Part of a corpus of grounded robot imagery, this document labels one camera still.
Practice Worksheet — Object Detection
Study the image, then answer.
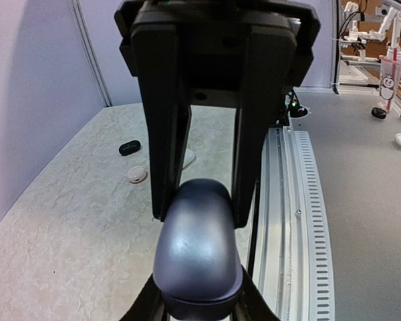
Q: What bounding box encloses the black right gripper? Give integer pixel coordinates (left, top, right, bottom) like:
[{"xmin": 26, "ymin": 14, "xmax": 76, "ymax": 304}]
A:
[{"xmin": 114, "ymin": 1, "xmax": 321, "ymax": 228}]

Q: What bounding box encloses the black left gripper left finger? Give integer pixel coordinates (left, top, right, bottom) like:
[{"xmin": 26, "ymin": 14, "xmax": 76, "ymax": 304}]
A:
[{"xmin": 120, "ymin": 274, "xmax": 164, "ymax": 321}]

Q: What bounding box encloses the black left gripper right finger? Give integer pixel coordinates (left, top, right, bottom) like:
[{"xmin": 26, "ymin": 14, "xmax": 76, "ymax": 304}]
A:
[{"xmin": 233, "ymin": 267, "xmax": 280, "ymax": 321}]

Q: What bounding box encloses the lavender oval charging case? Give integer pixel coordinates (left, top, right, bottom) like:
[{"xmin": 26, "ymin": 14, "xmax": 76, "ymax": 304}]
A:
[{"xmin": 153, "ymin": 179, "xmax": 243, "ymax": 320}]

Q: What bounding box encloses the white oval charging case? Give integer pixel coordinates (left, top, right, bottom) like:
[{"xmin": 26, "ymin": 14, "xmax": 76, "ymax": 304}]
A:
[{"xmin": 182, "ymin": 148, "xmax": 196, "ymax": 170}]

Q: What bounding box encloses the black oval charging case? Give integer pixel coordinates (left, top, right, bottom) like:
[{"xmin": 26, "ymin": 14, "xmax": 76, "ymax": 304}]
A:
[{"xmin": 118, "ymin": 140, "xmax": 142, "ymax": 156}]

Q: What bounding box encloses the round white pink case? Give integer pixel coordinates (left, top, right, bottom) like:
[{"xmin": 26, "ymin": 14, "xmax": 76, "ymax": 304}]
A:
[{"xmin": 126, "ymin": 166, "xmax": 148, "ymax": 184}]

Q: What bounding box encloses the background white robot equipment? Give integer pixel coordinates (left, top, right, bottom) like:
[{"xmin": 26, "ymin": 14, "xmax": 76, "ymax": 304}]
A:
[{"xmin": 335, "ymin": 1, "xmax": 401, "ymax": 62}]

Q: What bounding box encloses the pink cartoon drink cup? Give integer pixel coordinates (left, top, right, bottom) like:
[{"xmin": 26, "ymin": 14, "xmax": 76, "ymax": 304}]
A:
[{"xmin": 379, "ymin": 47, "xmax": 401, "ymax": 112}]

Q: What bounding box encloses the aluminium front rail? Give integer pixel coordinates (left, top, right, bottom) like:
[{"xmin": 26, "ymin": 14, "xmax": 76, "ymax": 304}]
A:
[{"xmin": 252, "ymin": 127, "xmax": 309, "ymax": 320}]

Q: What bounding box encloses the white slotted cable duct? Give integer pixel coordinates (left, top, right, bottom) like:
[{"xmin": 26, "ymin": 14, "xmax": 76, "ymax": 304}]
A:
[{"xmin": 295, "ymin": 131, "xmax": 336, "ymax": 320}]

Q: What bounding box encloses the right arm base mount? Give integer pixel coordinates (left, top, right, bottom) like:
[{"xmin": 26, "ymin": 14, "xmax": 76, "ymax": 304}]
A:
[{"xmin": 280, "ymin": 90, "xmax": 309, "ymax": 126}]

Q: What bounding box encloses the aluminium left frame post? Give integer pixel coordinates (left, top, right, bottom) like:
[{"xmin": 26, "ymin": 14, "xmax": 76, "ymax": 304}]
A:
[{"xmin": 70, "ymin": 0, "xmax": 113, "ymax": 107}]

